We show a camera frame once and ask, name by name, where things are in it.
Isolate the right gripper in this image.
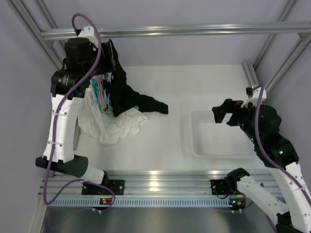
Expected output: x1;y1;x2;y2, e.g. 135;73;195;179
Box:
212;98;261;144

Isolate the black tank top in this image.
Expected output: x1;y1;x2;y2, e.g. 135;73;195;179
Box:
106;39;169;117

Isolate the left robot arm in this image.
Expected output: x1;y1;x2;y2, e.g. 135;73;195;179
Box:
35;37;115;194

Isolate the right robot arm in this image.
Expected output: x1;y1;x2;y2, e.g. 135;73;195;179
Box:
212;99;311;233

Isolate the bundle of coloured hangers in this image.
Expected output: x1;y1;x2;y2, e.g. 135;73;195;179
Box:
90;73;113;112

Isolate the white plastic basket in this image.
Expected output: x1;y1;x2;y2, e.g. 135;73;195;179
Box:
189;109;256;159

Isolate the white garment pile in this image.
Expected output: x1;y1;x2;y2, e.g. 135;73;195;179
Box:
78;85;148;145

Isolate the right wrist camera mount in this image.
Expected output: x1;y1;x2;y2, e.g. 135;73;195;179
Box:
242;85;267;108

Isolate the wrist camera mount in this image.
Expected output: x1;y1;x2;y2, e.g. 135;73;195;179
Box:
76;26;96;40
242;85;267;108

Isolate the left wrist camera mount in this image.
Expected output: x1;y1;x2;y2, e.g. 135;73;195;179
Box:
76;26;96;40

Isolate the right aluminium frame post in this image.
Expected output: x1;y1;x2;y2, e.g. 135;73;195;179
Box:
239;0;311;90

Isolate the aluminium frame post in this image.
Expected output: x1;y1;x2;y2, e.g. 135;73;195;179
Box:
6;0;64;69
239;0;311;90

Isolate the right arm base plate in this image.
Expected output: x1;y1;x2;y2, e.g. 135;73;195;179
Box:
210;179;240;196

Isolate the left aluminium frame post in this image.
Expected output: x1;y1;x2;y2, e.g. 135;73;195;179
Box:
6;0;64;69

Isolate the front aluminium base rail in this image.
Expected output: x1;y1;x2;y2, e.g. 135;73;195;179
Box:
47;169;282;198

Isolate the aluminium hanging rail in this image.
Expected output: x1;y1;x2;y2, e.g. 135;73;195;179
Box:
40;21;311;41

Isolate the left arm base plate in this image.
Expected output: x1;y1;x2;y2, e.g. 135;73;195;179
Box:
82;180;125;196

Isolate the perforated cable duct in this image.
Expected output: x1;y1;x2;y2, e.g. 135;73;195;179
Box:
50;197;244;207

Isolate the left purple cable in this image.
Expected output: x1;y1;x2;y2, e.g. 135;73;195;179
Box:
43;13;116;215

